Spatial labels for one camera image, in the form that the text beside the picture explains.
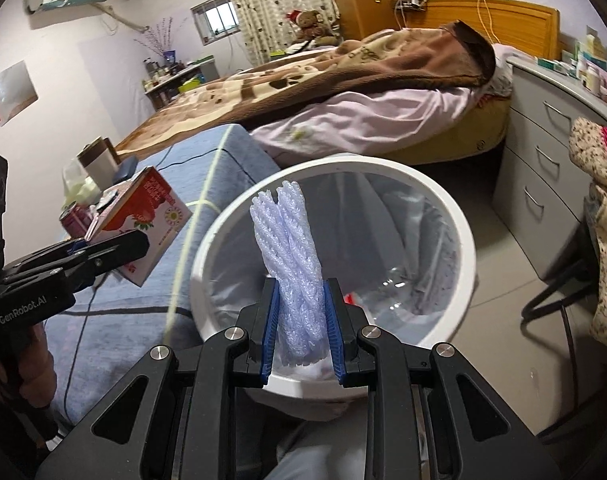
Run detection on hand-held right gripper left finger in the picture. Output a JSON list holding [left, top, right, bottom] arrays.
[[36, 277, 284, 480]]

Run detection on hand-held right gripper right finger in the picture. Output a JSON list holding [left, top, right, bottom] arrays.
[[323, 278, 559, 480]]

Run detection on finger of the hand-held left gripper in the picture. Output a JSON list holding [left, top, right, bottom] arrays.
[[14, 239, 92, 272], [4, 230, 150, 293]]

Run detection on red and white milk carton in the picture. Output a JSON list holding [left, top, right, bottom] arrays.
[[86, 166, 193, 288]]

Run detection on lilac foam net sleeve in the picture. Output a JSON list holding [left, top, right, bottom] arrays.
[[248, 177, 329, 368]]

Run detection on white round waste bin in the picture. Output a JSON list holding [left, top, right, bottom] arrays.
[[190, 154, 478, 423]]

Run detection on person's left hand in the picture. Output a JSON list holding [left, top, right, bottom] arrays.
[[0, 342, 57, 413]]

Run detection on red drink can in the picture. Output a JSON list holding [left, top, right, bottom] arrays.
[[58, 201, 95, 238]]

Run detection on blue checked cloth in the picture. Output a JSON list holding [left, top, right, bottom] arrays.
[[0, 124, 284, 431]]

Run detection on clear plastic bottle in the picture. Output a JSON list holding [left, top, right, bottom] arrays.
[[353, 260, 434, 321]]

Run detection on dark blue case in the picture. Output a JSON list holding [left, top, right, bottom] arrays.
[[112, 157, 139, 184]]

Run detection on white box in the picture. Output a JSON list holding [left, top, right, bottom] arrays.
[[78, 136, 120, 188]]

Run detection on person's grey trouser leg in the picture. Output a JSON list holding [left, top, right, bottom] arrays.
[[274, 410, 373, 480]]

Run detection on cluttered white shelf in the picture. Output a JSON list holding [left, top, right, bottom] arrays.
[[142, 55, 219, 111]]

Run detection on dark chair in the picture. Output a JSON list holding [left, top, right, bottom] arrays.
[[521, 220, 607, 441]]

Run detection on dried branches in vase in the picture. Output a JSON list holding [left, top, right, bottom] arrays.
[[134, 17, 189, 63]]

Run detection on lilac quilt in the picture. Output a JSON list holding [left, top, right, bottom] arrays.
[[248, 42, 514, 166]]

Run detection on white air conditioner pipe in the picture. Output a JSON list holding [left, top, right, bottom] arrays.
[[91, 2, 149, 31]]

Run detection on yellow bed base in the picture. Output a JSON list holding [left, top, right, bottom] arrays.
[[383, 95, 511, 166]]

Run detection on small barred window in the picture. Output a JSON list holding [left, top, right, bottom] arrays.
[[190, 0, 239, 43]]

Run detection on brown printed blanket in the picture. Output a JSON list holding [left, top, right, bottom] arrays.
[[116, 20, 497, 156]]

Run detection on grey chest of drawers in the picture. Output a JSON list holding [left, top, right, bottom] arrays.
[[492, 55, 607, 281]]

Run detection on pile of clothes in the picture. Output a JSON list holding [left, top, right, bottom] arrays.
[[568, 117, 607, 353]]

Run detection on heart print curtain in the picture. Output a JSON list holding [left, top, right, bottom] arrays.
[[218, 0, 341, 66]]

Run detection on brown teddy bear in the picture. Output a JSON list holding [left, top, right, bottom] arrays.
[[284, 8, 341, 46]]

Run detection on wooden bed headboard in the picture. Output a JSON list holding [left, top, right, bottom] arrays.
[[418, 0, 560, 61]]

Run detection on group of medicine boxes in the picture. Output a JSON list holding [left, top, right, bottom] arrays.
[[536, 25, 607, 116]]

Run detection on black cable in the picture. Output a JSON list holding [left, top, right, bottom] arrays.
[[64, 142, 219, 401]]

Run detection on wall poster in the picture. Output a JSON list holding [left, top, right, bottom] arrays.
[[0, 60, 38, 128]]

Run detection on yellow cable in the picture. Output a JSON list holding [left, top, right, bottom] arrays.
[[476, 0, 499, 46]]

